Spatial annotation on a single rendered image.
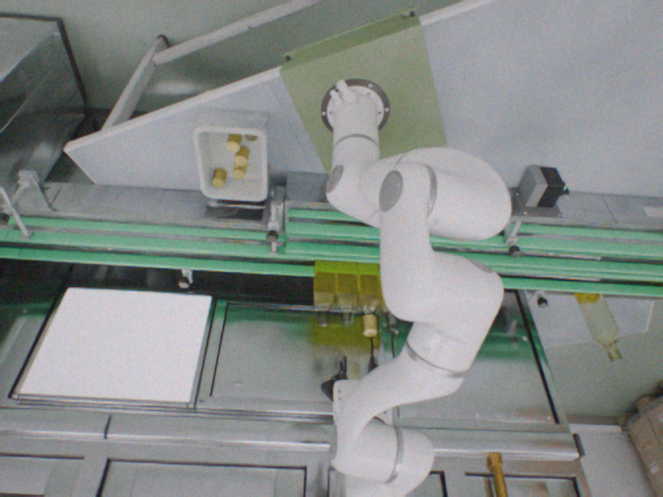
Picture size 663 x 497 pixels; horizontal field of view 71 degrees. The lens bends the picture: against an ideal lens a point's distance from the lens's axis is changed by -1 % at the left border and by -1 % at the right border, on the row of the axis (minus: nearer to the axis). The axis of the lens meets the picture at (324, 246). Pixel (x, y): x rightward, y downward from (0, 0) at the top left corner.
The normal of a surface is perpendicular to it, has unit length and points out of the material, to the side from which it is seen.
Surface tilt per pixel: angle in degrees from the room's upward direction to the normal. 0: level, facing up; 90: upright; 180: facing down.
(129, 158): 0
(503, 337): 90
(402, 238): 75
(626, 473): 90
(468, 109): 0
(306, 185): 90
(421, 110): 2
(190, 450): 90
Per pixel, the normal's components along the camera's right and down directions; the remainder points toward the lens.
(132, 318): 0.07, -0.67
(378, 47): -0.04, 0.76
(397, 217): -0.78, -0.22
